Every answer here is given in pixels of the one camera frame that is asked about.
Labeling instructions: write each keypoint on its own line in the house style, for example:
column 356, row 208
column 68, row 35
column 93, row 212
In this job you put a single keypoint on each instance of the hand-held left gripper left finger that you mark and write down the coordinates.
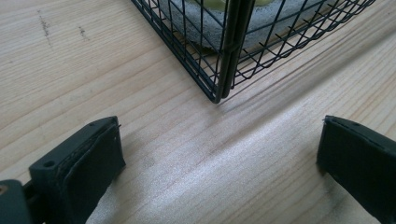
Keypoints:
column 81, row 168

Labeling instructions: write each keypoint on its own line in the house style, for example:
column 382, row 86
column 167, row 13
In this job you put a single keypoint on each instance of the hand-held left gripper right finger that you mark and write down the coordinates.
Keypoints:
column 361, row 155

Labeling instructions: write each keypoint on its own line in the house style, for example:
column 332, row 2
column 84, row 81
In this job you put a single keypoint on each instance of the grey and green soap dish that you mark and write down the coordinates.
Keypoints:
column 202, row 25

